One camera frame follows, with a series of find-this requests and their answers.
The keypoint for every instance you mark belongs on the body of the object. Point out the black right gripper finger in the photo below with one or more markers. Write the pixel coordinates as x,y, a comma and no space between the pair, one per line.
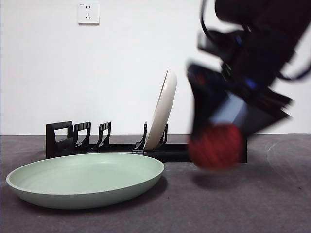
206,97
264,114

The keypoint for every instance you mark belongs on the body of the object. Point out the red apple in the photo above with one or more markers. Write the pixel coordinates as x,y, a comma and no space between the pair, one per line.
216,148

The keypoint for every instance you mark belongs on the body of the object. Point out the green round plate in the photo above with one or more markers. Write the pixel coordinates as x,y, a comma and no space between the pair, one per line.
82,179

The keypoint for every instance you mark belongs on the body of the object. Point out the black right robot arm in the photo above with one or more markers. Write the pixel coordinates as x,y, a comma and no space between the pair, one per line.
267,36

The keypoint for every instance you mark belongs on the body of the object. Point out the blue round plate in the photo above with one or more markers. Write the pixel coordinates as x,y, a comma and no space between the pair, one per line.
230,109

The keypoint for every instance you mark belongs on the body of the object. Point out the cream round plate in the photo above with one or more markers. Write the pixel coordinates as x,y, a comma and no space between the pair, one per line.
161,116

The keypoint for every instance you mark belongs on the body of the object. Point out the black plastic plate rack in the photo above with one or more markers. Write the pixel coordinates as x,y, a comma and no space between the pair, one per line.
60,148

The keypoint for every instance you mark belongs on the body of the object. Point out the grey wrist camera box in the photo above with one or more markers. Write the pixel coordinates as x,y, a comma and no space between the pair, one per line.
209,42

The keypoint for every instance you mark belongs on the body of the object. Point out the white wall socket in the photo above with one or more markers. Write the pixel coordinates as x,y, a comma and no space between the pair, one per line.
88,14

